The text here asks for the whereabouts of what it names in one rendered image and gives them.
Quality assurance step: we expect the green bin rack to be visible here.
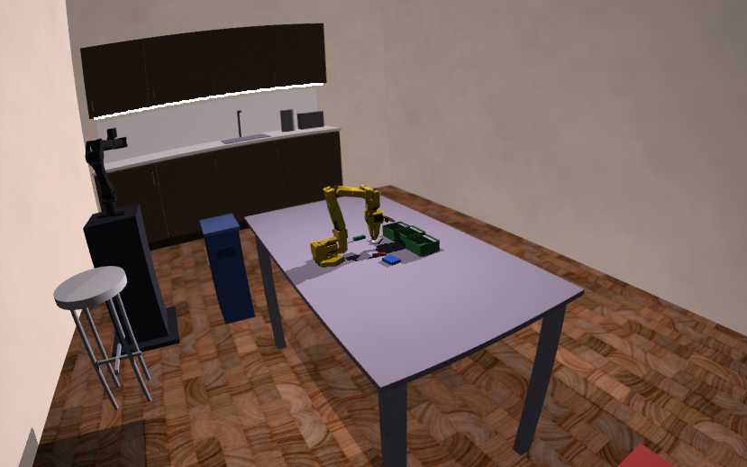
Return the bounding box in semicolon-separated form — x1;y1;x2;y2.
382;221;440;257

